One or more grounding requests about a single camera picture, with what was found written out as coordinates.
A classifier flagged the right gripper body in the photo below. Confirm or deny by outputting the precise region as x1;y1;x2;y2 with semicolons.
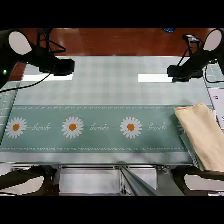
166;63;197;83

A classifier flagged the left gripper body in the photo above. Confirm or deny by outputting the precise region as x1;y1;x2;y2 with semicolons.
38;58;76;77

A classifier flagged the beige garment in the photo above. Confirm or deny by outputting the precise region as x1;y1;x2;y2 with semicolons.
174;102;224;173

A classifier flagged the black cable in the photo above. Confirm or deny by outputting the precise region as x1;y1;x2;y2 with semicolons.
203;64;224;84
0;73;53;94

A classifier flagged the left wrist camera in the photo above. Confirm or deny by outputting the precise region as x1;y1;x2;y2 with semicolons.
35;28;55;47

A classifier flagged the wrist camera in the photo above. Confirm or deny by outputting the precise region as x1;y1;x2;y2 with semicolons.
181;33;203;56
35;28;55;47

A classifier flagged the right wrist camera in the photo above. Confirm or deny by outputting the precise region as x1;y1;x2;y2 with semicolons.
181;33;203;56

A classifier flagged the silver frame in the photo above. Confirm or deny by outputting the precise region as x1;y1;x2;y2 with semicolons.
0;161;224;197

